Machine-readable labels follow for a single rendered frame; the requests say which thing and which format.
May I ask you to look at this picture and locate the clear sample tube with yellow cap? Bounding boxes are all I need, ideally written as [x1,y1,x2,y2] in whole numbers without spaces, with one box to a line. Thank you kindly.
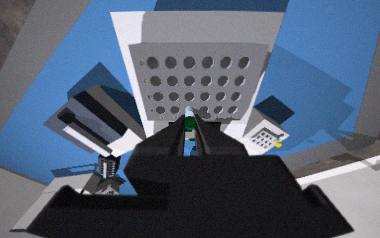
[273,139,282,147]

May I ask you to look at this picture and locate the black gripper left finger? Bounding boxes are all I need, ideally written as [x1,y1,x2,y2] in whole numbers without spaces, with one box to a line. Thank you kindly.
[130,114,185,156]

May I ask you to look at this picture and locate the green-capped tube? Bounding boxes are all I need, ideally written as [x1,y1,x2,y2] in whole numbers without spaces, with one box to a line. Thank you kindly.
[185,106,195,130]

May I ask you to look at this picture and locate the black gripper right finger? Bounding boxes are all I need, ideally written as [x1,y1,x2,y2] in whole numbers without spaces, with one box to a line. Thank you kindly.
[195,114,249,156]

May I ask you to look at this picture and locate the blue bench mat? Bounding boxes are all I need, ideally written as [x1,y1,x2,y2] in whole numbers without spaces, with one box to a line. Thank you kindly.
[0,0,380,184]

